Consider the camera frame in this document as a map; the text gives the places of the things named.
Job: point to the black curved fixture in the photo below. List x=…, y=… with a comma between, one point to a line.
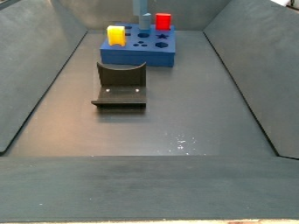
x=121, y=86

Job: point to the red block with tan top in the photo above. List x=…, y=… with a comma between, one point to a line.
x=162, y=21

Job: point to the blue shape sorting board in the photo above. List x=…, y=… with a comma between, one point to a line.
x=146, y=46

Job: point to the yellow notched block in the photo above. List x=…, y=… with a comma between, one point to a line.
x=116, y=35

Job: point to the grey-blue cylinder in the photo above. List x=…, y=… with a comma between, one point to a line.
x=144, y=21

